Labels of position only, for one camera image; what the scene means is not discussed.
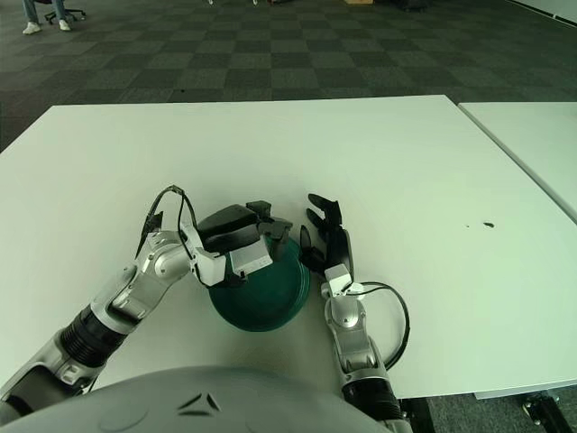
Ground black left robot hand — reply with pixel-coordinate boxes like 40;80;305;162
197;200;294;290

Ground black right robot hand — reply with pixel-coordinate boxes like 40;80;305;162
298;193;355;276

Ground white charger block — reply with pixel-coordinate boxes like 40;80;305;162
228;238;273;277

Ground green round plate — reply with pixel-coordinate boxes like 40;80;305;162
207;236;312;334

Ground grey robot torso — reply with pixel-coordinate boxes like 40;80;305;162
0;364;393;433

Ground adjacent white table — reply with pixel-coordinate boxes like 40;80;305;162
457;101;577;226

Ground black office chair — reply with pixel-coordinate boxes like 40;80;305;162
35;0;87;24

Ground seated person legs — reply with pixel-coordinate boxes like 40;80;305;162
22;0;73;36

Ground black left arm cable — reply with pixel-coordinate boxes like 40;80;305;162
134;183;199;263

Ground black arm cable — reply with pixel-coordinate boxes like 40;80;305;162
134;183;199;263
355;281;411;369

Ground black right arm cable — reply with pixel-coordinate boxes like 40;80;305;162
355;281;411;369

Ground black table leg frame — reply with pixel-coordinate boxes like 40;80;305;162
522;391;574;430
398;396;436;433

